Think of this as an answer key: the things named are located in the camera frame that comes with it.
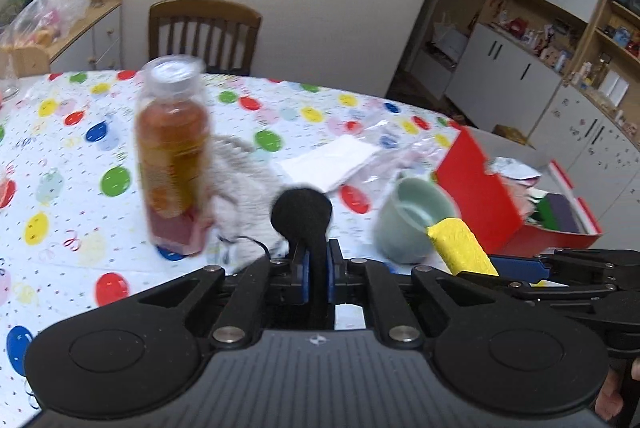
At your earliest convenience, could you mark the yellow sponge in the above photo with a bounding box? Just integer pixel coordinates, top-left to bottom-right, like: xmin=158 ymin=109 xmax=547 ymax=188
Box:
xmin=426 ymin=218 xmax=501 ymax=279

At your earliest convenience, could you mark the balloon print tablecloth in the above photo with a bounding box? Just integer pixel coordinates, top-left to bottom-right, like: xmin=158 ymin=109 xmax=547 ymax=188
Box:
xmin=0 ymin=69 xmax=501 ymax=414

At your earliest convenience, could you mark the white wooden cabinet unit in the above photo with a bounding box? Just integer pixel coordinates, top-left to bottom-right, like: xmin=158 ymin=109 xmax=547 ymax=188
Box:
xmin=400 ymin=0 xmax=640 ymax=219

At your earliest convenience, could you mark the brown wooden chair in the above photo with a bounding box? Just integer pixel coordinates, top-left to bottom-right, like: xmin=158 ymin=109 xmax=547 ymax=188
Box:
xmin=148 ymin=0 xmax=262 ymax=76

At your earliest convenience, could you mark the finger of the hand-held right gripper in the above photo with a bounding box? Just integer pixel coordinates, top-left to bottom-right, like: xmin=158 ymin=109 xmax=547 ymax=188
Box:
xmin=457 ymin=272 xmax=621 ymax=309
xmin=487 ymin=248 xmax=640 ymax=284

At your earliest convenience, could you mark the wooden side cabinet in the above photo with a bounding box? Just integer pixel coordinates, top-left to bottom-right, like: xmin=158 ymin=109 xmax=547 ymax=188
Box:
xmin=0 ymin=0 xmax=123 ymax=76

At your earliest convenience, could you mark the person's right hand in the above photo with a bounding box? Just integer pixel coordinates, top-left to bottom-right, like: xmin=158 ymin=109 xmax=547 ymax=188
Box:
xmin=594 ymin=354 xmax=640 ymax=424

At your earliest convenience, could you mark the amber drink bottle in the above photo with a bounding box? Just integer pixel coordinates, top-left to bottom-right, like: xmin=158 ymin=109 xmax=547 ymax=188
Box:
xmin=134 ymin=55 xmax=216 ymax=259

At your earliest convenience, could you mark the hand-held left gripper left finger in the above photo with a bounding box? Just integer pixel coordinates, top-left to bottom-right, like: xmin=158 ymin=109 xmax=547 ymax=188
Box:
xmin=132 ymin=240 xmax=311 ymax=351

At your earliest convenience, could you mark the white paper bag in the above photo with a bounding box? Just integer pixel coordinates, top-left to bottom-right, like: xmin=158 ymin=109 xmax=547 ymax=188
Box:
xmin=432 ymin=20 xmax=468 ymax=64

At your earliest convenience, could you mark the grey knitted cloth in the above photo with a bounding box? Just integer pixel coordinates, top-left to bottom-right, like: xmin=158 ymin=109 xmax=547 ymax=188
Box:
xmin=207 ymin=134 xmax=296 ymax=264

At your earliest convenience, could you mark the brown cardboard box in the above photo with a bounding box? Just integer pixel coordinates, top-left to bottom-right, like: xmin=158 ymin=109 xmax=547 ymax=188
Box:
xmin=492 ymin=124 xmax=531 ymax=146

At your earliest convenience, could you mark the purple soft pad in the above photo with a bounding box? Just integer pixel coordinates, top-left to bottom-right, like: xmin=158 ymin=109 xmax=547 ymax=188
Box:
xmin=547 ymin=193 xmax=588 ymax=234

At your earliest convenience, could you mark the pale green ceramic cup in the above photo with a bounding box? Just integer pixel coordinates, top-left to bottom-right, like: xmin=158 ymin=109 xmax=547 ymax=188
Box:
xmin=372 ymin=175 xmax=458 ymax=265

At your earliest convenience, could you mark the clear bubble wrap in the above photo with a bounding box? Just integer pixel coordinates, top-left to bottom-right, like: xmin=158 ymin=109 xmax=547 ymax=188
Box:
xmin=350 ymin=120 xmax=461 ymax=189

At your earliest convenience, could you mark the red cardboard box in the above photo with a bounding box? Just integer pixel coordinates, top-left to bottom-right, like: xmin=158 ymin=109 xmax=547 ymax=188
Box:
xmin=432 ymin=125 xmax=605 ymax=259

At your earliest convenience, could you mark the clear glass tumbler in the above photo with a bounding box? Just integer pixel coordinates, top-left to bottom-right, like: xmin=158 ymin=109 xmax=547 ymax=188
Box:
xmin=0 ymin=53 xmax=21 ymax=101

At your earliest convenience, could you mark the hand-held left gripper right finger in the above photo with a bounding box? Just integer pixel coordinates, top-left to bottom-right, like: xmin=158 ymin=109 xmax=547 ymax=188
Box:
xmin=325 ymin=238 xmax=506 ymax=350

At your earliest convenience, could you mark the black face mask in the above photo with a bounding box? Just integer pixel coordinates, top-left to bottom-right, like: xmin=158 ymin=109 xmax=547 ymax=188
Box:
xmin=270 ymin=188 xmax=335 ymax=329

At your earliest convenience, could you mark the clear plastic bag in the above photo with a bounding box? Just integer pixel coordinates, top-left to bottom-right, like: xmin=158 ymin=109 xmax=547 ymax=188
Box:
xmin=0 ymin=0 xmax=93 ymax=51

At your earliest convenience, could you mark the white paper tissue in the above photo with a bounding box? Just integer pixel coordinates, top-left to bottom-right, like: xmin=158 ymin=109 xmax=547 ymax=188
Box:
xmin=276 ymin=135 xmax=383 ymax=194

